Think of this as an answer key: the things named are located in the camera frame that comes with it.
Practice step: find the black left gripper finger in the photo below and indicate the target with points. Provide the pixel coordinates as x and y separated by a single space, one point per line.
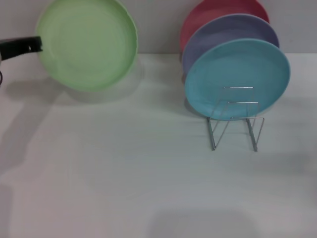
22 44

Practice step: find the green round plate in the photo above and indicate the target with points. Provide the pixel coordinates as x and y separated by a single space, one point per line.
89 47

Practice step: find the red round plate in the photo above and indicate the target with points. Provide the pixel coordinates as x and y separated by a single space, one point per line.
210 12

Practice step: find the purple round plate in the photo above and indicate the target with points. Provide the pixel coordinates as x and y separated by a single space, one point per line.
223 32

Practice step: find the light blue round plate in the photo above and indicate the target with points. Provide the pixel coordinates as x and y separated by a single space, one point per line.
237 67

